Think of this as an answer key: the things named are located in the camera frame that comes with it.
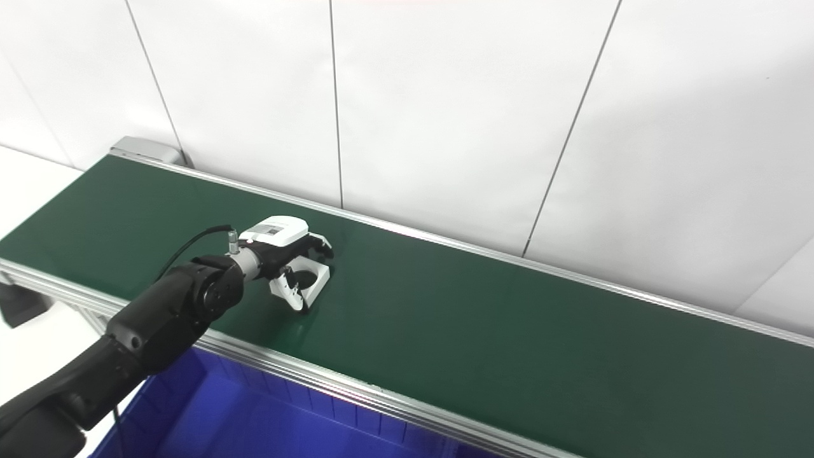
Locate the white and black left hand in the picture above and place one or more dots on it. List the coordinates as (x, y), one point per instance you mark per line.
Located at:
(276, 238)

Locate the white square part with hole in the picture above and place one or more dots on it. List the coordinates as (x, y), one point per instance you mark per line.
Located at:
(319, 280)

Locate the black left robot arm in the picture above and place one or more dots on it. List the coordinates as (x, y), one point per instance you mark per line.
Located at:
(152, 318)

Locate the green conveyor belt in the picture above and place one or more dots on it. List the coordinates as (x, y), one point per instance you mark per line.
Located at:
(331, 381)
(483, 331)

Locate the grey conveyor end housing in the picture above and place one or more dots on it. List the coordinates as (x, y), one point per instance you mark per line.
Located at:
(146, 150)

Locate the blue plastic bin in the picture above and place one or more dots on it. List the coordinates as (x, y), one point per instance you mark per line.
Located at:
(254, 420)

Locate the aluminium conveyor support leg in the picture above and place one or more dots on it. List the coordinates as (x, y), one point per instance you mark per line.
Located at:
(95, 321)

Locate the dark grey box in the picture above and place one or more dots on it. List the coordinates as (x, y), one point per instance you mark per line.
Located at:
(19, 304)

